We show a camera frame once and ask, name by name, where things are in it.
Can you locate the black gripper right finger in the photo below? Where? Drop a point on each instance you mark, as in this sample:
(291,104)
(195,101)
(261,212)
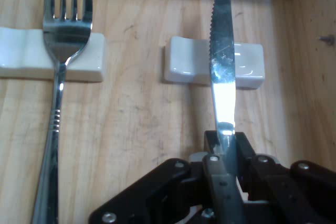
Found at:
(288,195)

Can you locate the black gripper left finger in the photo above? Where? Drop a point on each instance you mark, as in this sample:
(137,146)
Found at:
(157,192)

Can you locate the steel table knife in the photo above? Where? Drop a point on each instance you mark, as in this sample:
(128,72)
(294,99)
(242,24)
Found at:
(223,51)

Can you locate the white ceramic cutlery rest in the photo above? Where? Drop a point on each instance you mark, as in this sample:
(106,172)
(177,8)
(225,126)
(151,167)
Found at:
(186,58)
(21,51)

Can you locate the steel fork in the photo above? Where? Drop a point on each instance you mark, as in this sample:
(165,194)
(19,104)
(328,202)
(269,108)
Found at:
(65,37)

